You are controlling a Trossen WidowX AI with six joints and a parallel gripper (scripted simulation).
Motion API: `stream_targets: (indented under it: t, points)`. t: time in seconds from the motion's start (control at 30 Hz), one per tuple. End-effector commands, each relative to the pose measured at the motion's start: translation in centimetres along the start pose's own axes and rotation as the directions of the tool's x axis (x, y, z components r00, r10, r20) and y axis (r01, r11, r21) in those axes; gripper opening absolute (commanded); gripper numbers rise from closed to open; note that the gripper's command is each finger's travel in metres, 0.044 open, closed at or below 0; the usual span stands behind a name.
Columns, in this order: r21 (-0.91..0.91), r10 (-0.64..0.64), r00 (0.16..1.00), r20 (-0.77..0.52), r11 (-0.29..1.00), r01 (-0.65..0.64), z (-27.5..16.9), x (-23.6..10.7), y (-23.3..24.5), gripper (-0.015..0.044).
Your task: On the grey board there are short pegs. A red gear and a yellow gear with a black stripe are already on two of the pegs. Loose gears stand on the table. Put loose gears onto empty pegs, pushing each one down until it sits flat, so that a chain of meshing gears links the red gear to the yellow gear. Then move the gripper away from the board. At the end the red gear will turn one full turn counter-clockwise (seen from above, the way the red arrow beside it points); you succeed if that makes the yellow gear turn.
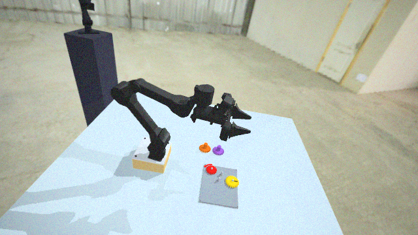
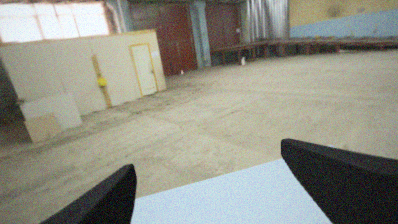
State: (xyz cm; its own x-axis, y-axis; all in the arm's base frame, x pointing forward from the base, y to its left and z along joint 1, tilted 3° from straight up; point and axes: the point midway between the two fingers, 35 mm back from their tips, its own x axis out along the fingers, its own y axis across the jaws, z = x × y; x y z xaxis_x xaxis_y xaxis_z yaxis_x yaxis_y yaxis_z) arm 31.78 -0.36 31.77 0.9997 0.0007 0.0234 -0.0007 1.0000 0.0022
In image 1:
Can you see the red gear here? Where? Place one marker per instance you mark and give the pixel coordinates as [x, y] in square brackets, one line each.
[213, 171]

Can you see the orange gear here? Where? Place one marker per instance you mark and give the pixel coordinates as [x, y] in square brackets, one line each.
[205, 148]

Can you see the yellow gear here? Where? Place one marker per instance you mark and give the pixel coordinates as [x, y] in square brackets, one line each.
[231, 183]

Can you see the purple gear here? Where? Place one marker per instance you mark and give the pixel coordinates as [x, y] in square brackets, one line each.
[218, 150]

